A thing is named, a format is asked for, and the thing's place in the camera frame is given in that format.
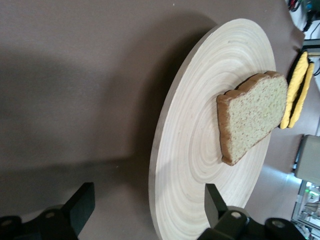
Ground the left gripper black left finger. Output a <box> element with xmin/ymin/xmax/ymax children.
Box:
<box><xmin>0</xmin><ymin>182</ymin><xmax>96</xmax><ymax>240</ymax></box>

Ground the yellow quilted oven mitt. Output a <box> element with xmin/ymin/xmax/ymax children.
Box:
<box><xmin>287</xmin><ymin>62</ymin><xmax>315</xmax><ymax>129</ymax></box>
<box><xmin>279</xmin><ymin>51</ymin><xmax>309</xmax><ymax>130</ymax></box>

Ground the aluminium frame equipment rack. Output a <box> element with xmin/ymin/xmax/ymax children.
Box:
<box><xmin>292</xmin><ymin>179</ymin><xmax>320</xmax><ymax>240</ymax></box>

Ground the brown table cover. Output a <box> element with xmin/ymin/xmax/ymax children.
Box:
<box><xmin>0</xmin><ymin>0</ymin><xmax>305</xmax><ymax>240</ymax></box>

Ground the black cables bundle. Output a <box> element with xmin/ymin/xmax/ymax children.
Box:
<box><xmin>287</xmin><ymin>0</ymin><xmax>320</xmax><ymax>33</ymax></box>

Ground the round wooden plate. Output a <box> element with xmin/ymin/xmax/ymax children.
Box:
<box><xmin>147</xmin><ymin>17</ymin><xmax>277</xmax><ymax>240</ymax></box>

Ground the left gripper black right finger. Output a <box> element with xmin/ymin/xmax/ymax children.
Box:
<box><xmin>197</xmin><ymin>183</ymin><xmax>308</xmax><ymax>240</ymax></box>

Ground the grey metal bracket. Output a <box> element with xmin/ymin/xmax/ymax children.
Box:
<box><xmin>301</xmin><ymin>37</ymin><xmax>320</xmax><ymax>56</ymax></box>

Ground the grey cabinet box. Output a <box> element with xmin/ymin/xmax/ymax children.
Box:
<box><xmin>294</xmin><ymin>134</ymin><xmax>320</xmax><ymax>179</ymax></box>

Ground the bread slice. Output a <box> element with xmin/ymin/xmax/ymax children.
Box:
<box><xmin>216</xmin><ymin>70</ymin><xmax>289</xmax><ymax>166</ymax></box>

